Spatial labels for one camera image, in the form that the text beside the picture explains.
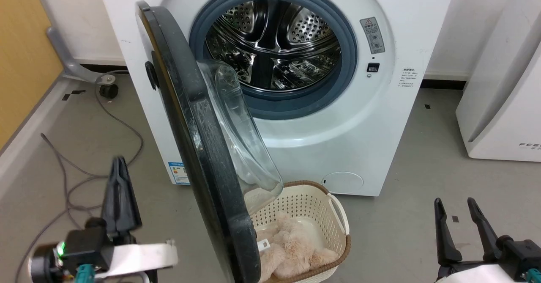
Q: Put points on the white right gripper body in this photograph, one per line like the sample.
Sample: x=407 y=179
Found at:
x=477 y=274

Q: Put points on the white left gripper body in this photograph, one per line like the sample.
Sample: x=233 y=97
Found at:
x=139 y=257

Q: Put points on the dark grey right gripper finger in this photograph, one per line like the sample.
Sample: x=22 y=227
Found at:
x=446 y=240
x=486 y=236

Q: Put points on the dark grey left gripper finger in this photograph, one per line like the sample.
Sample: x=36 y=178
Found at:
x=113 y=202
x=129 y=207

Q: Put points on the black round washing machine door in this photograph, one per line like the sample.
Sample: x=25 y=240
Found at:
x=198 y=156

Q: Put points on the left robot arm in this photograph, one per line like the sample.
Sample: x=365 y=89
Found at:
x=42 y=266

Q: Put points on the white front-load washing machine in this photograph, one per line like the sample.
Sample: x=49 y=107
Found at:
x=359 y=118

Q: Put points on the blue energy label sticker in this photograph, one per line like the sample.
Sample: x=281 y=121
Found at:
x=178 y=174

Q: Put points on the black caster wheel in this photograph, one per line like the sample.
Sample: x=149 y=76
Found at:
x=108 y=91

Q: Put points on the black floor tape mark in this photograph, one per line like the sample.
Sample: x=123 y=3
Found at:
x=72 y=94

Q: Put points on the round white filter cover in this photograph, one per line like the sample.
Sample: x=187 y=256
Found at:
x=342 y=182

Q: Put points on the white standing appliance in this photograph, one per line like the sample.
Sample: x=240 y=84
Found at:
x=503 y=105

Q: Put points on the grey metal support leg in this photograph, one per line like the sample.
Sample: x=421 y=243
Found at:
x=69 y=65

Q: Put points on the cream perforated laundry basket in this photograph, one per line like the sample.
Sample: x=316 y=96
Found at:
x=304 y=202

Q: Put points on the beige plush toy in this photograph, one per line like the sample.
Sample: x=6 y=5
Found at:
x=291 y=245

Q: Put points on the wooden panel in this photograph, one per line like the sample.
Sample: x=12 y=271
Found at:
x=21 y=54

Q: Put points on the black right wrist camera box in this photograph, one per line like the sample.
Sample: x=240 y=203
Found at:
x=522 y=253

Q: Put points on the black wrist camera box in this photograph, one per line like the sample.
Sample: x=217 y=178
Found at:
x=522 y=253
x=86 y=243

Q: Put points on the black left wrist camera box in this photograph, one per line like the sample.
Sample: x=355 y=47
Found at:
x=86 y=243

